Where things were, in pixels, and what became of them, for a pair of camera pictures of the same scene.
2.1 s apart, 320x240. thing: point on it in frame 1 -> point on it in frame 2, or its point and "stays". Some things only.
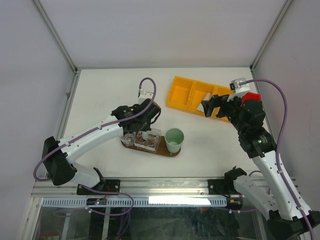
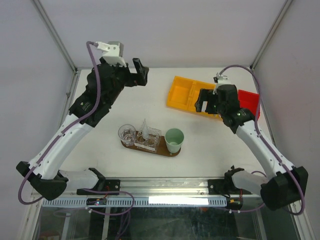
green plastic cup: x=174 y=138 stays
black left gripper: x=148 y=127 -> x=140 y=78
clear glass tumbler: x=127 y=139 stays
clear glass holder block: x=151 y=143 stays
